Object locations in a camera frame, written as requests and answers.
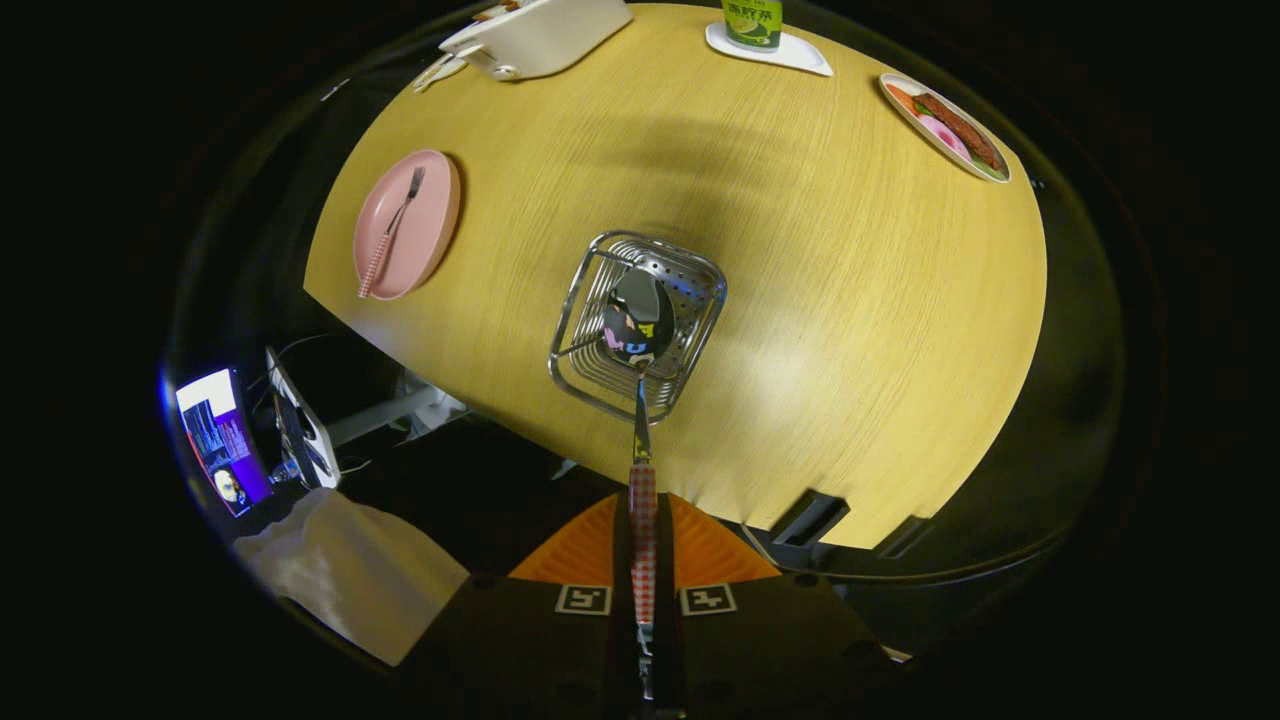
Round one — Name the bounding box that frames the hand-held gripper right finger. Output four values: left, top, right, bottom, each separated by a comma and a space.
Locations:
655, 492, 901, 720

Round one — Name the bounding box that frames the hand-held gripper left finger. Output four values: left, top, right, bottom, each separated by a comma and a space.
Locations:
400, 492, 646, 720

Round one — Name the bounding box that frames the red checkered handle spoon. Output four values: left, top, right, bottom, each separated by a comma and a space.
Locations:
601, 266, 677, 701

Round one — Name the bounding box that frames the red checkered handle fork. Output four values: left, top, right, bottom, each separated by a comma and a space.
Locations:
358, 166, 427, 300

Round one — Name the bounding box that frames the white table leg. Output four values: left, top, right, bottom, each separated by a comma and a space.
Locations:
325, 375, 466, 448

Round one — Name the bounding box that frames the white cloth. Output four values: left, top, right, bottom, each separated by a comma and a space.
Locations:
232, 488, 471, 668

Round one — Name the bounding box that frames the pink plate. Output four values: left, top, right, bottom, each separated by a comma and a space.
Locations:
353, 149, 462, 301

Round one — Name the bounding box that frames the laptop screen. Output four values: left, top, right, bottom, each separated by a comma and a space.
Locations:
175, 368, 273, 518

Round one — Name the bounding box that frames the white plate of food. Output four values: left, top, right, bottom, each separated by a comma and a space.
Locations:
879, 72, 1012, 184

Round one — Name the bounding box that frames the white divided condiment dish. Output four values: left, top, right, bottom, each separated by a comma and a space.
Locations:
414, 52, 469, 94

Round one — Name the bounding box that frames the brown meat piece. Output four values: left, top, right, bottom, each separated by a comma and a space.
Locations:
912, 92, 1001, 169

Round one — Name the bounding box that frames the white coaster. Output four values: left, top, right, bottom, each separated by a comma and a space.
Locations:
705, 22, 834, 78

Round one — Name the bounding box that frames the white toaster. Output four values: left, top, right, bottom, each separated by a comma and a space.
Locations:
439, 0, 634, 82

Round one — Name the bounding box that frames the green label drink bottle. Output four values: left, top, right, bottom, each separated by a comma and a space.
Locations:
722, 0, 784, 53

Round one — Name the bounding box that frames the black table bracket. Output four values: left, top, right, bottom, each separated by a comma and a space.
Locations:
770, 490, 851, 546
880, 515, 936, 559

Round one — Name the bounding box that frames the metal wire basket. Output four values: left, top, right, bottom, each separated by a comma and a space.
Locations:
547, 230, 728, 425

